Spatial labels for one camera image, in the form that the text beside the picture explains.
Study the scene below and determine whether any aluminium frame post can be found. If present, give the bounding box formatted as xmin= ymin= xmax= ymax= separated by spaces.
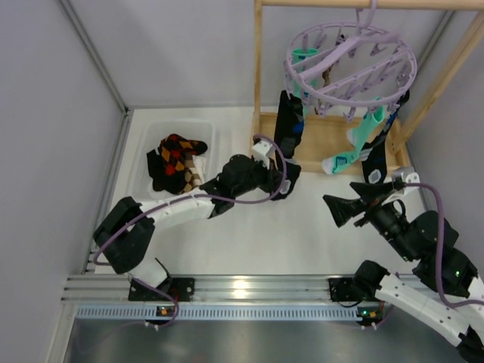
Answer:
xmin=56 ymin=0 xmax=129 ymax=115

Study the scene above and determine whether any red yellow black argyle sock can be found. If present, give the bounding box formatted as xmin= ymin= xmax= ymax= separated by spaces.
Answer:
xmin=157 ymin=134 xmax=208 ymax=176

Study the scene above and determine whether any black blue sock right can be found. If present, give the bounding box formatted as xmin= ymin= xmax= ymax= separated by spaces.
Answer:
xmin=360 ymin=90 xmax=410 ymax=184

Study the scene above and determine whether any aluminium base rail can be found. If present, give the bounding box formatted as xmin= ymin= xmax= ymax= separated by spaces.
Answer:
xmin=61 ymin=275 xmax=345 ymax=304

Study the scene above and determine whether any brown striped sock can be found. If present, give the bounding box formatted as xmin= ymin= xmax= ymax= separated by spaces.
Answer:
xmin=321 ymin=64 xmax=336 ymax=87

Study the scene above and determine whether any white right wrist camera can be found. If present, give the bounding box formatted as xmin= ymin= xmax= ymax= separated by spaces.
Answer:
xmin=391 ymin=166 xmax=420 ymax=197

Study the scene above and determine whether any black blue sport sock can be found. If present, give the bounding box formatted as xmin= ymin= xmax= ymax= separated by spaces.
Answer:
xmin=273 ymin=90 xmax=304 ymax=200

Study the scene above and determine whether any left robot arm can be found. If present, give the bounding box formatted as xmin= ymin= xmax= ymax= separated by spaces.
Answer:
xmin=93 ymin=154 xmax=287 ymax=293

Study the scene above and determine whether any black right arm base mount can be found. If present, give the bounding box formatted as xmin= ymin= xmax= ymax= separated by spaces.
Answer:
xmin=328 ymin=277 xmax=377 ymax=308

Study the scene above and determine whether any mint green sock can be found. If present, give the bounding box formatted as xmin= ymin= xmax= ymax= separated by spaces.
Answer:
xmin=321 ymin=105 xmax=385 ymax=175
xmin=290 ymin=47 xmax=318 ymax=126

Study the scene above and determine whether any purple round clip hanger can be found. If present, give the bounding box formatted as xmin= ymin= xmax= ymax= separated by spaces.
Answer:
xmin=284 ymin=5 xmax=417 ymax=120

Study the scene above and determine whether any wooden hanger rack frame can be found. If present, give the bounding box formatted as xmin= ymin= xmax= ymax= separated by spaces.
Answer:
xmin=252 ymin=1 xmax=483 ymax=172

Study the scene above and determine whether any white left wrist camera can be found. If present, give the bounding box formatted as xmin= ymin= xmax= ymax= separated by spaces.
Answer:
xmin=251 ymin=139 xmax=273 ymax=169

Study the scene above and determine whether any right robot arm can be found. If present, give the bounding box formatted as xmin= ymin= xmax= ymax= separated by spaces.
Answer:
xmin=322 ymin=178 xmax=483 ymax=362

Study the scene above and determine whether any grey slotted cable duct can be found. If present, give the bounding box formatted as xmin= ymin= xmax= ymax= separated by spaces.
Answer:
xmin=75 ymin=305 xmax=383 ymax=321

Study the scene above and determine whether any brown beige checkered sock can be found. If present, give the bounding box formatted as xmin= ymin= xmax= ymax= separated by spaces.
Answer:
xmin=179 ymin=156 xmax=206 ymax=194

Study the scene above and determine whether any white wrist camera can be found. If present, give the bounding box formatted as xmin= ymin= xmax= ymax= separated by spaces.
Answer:
xmin=391 ymin=166 xmax=420 ymax=197
xmin=251 ymin=139 xmax=273 ymax=169

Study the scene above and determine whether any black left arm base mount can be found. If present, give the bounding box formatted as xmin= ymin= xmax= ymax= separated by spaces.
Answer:
xmin=128 ymin=278 xmax=195 ymax=302

